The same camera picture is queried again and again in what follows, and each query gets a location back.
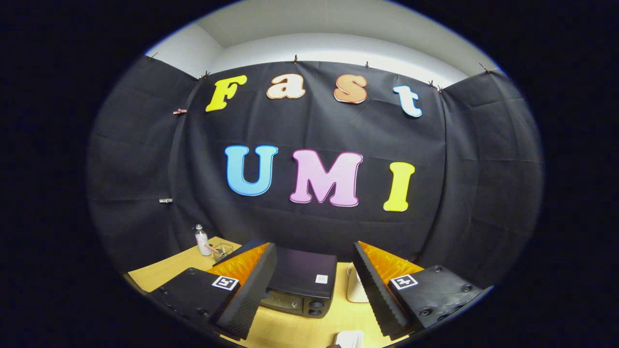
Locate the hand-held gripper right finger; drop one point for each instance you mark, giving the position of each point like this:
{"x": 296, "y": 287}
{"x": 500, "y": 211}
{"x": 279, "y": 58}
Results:
{"x": 375, "y": 290}

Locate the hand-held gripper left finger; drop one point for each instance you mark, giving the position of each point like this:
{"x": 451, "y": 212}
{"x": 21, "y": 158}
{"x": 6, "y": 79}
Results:
{"x": 251, "y": 295}

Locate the black toaster oven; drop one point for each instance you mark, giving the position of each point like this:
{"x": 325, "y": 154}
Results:
{"x": 304, "y": 270}

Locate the white pop-up toaster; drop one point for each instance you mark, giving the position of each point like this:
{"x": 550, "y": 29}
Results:
{"x": 357, "y": 290}

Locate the small clear glass container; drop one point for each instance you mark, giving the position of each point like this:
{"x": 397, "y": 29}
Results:
{"x": 223, "y": 252}

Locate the small white dish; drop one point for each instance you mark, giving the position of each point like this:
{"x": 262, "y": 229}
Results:
{"x": 350, "y": 338}

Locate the pink stick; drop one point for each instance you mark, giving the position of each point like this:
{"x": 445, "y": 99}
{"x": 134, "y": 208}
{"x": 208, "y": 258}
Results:
{"x": 211, "y": 248}

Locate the clear plastic bottle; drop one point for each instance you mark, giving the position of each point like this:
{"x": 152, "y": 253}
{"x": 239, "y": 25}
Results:
{"x": 202, "y": 241}

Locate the black backdrop cloth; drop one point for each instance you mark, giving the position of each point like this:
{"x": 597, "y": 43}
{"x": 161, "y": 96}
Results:
{"x": 459, "y": 193}

